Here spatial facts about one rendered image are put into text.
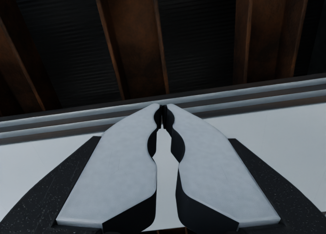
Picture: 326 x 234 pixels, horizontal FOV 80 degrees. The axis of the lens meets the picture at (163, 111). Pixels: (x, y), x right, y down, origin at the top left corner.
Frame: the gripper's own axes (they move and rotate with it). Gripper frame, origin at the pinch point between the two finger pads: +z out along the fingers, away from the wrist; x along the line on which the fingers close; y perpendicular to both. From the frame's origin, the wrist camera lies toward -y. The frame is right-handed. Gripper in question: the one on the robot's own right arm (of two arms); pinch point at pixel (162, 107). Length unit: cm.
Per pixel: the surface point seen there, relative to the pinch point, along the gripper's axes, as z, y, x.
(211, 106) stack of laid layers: 7.1, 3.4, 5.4
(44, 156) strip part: 5.8, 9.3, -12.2
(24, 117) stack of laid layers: 8.6, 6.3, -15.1
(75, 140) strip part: 5.8, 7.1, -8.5
